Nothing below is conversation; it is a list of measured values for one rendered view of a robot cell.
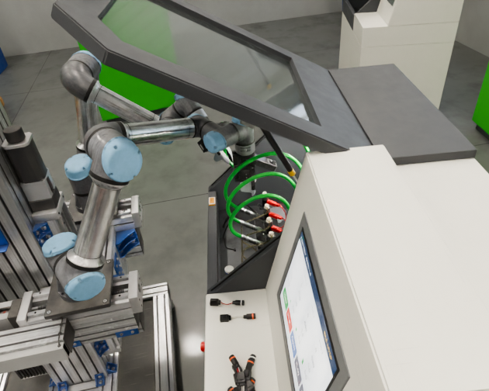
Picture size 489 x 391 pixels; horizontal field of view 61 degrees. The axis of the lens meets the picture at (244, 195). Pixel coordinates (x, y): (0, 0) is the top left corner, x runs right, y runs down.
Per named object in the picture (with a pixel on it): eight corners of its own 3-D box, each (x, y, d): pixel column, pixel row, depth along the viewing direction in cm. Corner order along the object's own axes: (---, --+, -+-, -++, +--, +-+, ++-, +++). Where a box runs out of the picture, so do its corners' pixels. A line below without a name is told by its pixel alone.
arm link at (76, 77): (57, 65, 145) (181, 132, 162) (67, 54, 154) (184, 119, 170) (46, 91, 151) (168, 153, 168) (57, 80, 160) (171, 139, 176)
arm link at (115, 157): (84, 278, 143) (127, 129, 128) (102, 303, 133) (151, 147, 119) (49, 281, 134) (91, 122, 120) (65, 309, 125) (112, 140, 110)
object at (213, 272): (212, 216, 215) (208, 191, 205) (220, 215, 215) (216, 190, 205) (211, 316, 166) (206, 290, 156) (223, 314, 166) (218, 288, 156)
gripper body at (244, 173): (234, 173, 166) (231, 147, 159) (255, 171, 166) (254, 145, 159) (235, 184, 160) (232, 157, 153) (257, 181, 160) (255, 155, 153)
